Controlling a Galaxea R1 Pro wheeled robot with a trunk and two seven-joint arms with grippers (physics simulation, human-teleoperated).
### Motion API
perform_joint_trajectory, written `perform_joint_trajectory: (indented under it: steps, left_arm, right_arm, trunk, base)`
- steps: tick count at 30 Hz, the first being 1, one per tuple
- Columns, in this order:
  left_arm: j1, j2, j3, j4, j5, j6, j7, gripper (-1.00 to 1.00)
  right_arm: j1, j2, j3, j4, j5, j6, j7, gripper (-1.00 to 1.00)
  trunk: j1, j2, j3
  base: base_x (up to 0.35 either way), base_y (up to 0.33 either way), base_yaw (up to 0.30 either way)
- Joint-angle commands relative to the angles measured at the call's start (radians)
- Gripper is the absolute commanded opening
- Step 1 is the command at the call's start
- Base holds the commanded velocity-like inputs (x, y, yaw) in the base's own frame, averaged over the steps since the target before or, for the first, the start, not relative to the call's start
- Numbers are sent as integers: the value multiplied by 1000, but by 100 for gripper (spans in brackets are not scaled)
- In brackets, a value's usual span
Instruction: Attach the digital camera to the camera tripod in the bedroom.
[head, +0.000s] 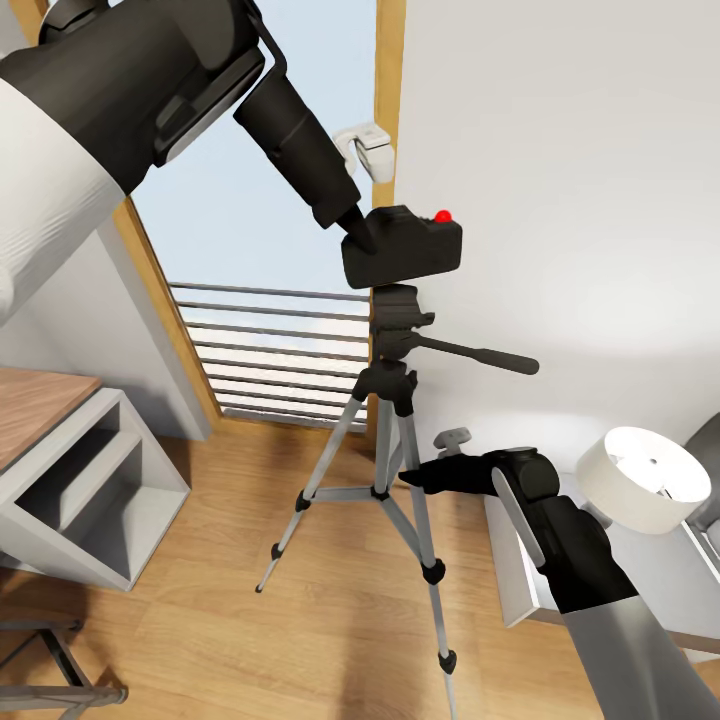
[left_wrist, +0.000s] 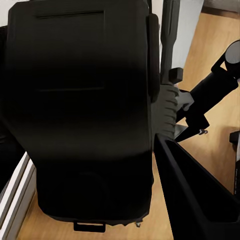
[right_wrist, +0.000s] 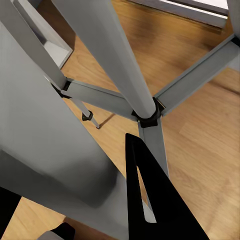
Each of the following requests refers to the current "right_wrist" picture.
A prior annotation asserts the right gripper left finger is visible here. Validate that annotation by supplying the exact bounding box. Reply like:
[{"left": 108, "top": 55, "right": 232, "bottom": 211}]
[{"left": 0, "top": 186, "right": 22, "bottom": 240}]

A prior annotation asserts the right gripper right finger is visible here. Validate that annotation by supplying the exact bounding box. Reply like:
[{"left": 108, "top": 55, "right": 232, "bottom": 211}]
[{"left": 125, "top": 133, "right": 210, "bottom": 240}]

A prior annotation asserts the camera tripod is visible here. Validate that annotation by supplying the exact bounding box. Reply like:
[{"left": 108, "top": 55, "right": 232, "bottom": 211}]
[{"left": 0, "top": 0, "right": 240, "bottom": 240}]

